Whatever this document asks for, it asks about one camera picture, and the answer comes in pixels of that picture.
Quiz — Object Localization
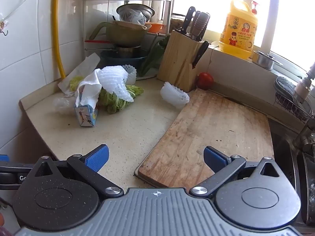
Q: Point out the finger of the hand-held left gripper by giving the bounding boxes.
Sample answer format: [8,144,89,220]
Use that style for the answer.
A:
[0,154,38,174]

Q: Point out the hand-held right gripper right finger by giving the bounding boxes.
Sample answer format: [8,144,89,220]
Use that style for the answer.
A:
[189,146,281,198]

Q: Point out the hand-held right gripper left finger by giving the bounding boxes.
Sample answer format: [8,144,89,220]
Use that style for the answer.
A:
[32,144,124,198]

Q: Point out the small blue printed carton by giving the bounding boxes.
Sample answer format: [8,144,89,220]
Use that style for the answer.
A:
[73,104,99,128]

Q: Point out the large napa cabbage leaf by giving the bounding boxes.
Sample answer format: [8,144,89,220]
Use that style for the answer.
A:
[98,88,134,115]

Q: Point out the white tissue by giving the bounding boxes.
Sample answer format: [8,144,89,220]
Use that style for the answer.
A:
[75,75,102,108]

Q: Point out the large white foam fruit net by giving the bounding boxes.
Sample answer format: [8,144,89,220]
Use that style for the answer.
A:
[95,65,135,103]

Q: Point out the wooden cutting board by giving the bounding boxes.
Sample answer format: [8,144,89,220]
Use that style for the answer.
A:
[137,88,275,189]

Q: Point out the crumpled clear plastic wrap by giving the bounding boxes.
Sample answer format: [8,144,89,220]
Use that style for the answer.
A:
[51,96,76,115]

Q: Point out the metal sink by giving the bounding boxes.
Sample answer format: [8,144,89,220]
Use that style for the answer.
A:
[269,119,315,228]

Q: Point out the red tomato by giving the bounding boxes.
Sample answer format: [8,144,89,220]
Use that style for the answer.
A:
[197,72,214,90]

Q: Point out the pale napa cabbage leaf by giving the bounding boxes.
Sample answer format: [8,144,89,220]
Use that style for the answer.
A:
[69,76,84,92]

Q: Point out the wide napa cabbage leaf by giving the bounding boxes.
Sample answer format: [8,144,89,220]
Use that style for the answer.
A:
[125,85,145,99]

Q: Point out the white paper towel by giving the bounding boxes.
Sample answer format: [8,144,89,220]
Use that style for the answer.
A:
[58,53,101,97]

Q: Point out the blue plastic basin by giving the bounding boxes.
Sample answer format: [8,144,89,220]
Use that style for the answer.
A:
[99,49,148,71]

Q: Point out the grey sponge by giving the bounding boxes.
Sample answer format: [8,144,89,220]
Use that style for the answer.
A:
[274,76,297,94]

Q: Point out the wooden knife block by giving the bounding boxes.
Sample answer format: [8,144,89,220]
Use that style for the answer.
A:
[157,30,209,92]

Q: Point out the black scissors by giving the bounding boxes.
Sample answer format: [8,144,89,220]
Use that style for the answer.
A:
[192,40,210,69]

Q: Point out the metal cup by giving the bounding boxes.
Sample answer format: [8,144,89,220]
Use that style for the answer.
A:
[252,50,284,71]

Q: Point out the metal faucet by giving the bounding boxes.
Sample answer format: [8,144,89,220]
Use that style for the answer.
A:
[292,62,315,154]

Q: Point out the metal pot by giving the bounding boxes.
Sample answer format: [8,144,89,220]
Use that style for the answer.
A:
[115,45,142,58]

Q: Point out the green leafy vegetable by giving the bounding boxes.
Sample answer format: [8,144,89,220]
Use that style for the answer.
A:
[140,35,171,77]

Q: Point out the yellow detergent bottle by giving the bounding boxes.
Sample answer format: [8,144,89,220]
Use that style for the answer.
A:
[219,0,259,60]

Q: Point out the beige bowl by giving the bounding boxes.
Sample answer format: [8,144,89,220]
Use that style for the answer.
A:
[112,20,148,29]

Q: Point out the white dish rack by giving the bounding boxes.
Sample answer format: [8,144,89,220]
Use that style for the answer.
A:
[82,0,174,80]

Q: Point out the orange bowl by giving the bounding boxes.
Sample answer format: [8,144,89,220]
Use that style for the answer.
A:
[145,22,164,34]

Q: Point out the clear plastic bag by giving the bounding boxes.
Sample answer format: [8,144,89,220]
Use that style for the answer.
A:
[120,7,147,25]

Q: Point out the white pipe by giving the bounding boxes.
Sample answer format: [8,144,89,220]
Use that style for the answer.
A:
[260,0,287,53]

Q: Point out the metal bowl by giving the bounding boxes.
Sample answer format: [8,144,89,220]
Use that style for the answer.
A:
[116,4,155,23]

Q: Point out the wire sink basket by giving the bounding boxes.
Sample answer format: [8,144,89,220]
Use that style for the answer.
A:
[274,92,313,124]

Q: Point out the metal wire handled utensil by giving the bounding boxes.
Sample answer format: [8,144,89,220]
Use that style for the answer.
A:
[84,47,117,53]

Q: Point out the yellow hose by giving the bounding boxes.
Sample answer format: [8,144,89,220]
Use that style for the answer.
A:
[51,0,67,78]

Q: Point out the green pot with handle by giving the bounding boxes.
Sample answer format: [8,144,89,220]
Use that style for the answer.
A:
[89,21,152,48]

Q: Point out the grey handled knife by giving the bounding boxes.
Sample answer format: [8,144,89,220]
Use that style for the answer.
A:
[190,11,201,35]

